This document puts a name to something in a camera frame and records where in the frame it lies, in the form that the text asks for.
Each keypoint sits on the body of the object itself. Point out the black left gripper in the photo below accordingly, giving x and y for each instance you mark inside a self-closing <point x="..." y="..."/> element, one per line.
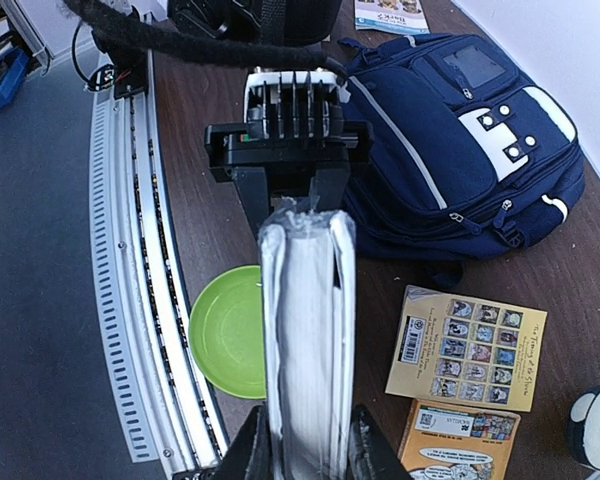
<point x="235" y="156"/>

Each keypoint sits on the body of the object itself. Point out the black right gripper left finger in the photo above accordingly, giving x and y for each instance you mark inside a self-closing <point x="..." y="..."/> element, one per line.
<point x="249" y="456"/>

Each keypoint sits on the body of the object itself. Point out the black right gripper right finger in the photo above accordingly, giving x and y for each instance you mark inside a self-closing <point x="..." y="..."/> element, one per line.
<point x="370" y="455"/>

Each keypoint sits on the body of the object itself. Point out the orange cartoon booklet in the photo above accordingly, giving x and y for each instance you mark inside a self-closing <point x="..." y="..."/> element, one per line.
<point x="446" y="441"/>

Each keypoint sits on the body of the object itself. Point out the dark Wuthering Heights book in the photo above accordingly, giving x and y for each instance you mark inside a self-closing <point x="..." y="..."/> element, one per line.
<point x="308" y="276"/>

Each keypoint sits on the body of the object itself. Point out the navy blue student backpack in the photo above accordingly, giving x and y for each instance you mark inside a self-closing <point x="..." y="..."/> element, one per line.
<point x="471" y="159"/>

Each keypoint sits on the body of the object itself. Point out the yellow portrait grid booklet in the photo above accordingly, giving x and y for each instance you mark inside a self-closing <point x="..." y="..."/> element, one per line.
<point x="466" y="351"/>

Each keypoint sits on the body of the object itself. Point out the green plastic plate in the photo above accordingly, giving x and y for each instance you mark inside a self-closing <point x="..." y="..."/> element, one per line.
<point x="226" y="333"/>

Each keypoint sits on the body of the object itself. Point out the dog cover workbook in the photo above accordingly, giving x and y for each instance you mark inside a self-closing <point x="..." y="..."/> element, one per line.
<point x="400" y="17"/>

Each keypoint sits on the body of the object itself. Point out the white and black bowl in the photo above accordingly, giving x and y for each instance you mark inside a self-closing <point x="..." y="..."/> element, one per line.
<point x="583" y="429"/>

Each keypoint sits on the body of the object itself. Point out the blue storage bin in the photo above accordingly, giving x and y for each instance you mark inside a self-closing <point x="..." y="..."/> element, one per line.
<point x="13" y="68"/>

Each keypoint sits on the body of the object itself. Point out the front aluminium rail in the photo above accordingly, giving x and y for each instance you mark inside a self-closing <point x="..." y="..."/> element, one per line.
<point x="166" y="407"/>

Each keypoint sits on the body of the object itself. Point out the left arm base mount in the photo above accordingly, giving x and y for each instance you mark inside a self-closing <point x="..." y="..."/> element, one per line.
<point x="125" y="82"/>

